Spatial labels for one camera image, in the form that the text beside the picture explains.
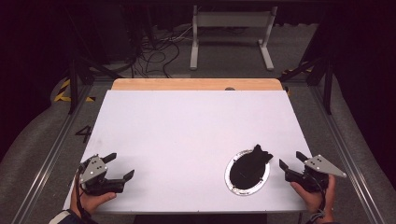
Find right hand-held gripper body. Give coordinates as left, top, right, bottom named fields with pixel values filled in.
left=284, top=154, right=347, bottom=193

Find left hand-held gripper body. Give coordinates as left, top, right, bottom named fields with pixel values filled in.
left=78, top=154, right=126, bottom=196

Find oval silver photo frame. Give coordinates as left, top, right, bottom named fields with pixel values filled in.
left=223, top=144, right=275, bottom=197

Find person's left hand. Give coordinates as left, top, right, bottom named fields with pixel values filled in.
left=69, top=182, right=118, bottom=218

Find person's right hand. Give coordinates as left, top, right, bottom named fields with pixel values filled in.
left=290, top=174, right=337, bottom=218

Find black metal stand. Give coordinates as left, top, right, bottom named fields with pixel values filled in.
left=279, top=55, right=334, bottom=116
left=64, top=6, right=123, bottom=116

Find yellow black floor tape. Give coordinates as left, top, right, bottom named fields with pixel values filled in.
left=53, top=78, right=96, bottom=103
left=281, top=61, right=314, bottom=76

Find dark curtain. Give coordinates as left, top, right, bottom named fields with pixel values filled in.
left=0, top=0, right=73, bottom=162
left=326, top=0, right=396, bottom=181

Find dark equipment cabinet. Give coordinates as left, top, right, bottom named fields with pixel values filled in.
left=92, top=0, right=139, bottom=64

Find aluminium floor rail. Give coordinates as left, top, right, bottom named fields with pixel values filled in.
left=10, top=83, right=94, bottom=224
left=309, top=83, right=388, bottom=224

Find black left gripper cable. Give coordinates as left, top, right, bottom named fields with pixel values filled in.
left=74, top=164, right=90, bottom=218

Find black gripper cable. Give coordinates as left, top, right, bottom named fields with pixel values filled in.
left=74, top=164, right=90, bottom=218
left=306, top=174, right=328, bottom=220

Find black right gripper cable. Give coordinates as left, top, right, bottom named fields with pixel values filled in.
left=306, top=174, right=328, bottom=220

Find tangle of black floor cables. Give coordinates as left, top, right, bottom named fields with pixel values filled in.
left=130, top=36, right=181, bottom=78

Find white floor cables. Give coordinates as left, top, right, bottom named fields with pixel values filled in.
left=160, top=26, right=194, bottom=44

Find white metal desk frame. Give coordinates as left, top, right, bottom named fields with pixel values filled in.
left=190, top=4, right=279, bottom=72

